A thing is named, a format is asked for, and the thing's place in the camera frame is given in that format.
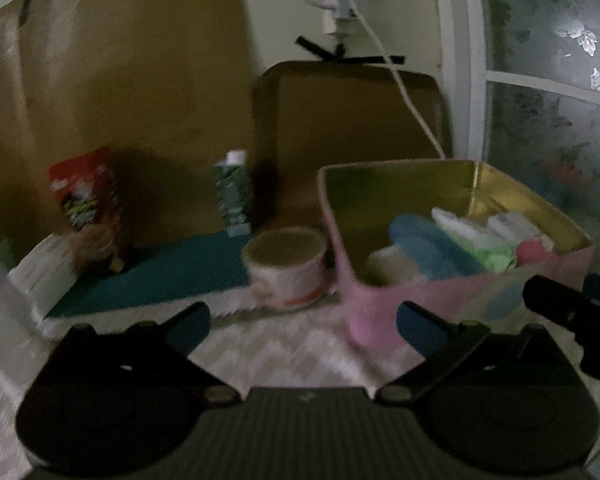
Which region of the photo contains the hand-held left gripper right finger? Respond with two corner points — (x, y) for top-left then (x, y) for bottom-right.
(375, 301), (573, 405)

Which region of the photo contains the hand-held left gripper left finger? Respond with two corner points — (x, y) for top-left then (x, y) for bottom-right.
(45, 301), (241, 408)

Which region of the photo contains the pink cardboard box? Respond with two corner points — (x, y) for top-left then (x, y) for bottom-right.
(316, 159), (595, 351)

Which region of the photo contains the pink soft toy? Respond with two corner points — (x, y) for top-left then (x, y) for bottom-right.
(515, 239), (546, 266)

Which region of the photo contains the blue glasses case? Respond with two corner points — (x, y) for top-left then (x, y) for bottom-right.
(387, 214), (486, 281)

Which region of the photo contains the teal mat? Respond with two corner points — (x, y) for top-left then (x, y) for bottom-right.
(44, 232), (253, 318)

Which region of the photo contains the chevron patterned bed sheet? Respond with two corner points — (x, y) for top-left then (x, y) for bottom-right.
(0, 290), (600, 480)

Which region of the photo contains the white round tub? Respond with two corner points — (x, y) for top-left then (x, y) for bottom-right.
(241, 227), (329, 311)

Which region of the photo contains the red snack box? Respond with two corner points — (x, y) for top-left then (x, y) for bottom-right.
(48, 146), (133, 273)

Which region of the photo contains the white printed packet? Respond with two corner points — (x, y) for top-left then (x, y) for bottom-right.
(7, 232), (81, 321)

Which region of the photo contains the tall white plastic pack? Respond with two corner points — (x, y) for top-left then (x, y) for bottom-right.
(0, 237), (46, 391)

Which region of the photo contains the brown board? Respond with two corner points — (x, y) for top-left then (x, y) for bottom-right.
(251, 60), (453, 231)

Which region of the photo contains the white power adapter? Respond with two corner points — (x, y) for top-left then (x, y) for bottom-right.
(322, 0), (361, 36)

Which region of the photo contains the white cable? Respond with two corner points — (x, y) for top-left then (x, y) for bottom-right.
(337, 0), (448, 161)

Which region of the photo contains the white window frame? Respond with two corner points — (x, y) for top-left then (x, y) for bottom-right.
(432, 0), (600, 271)

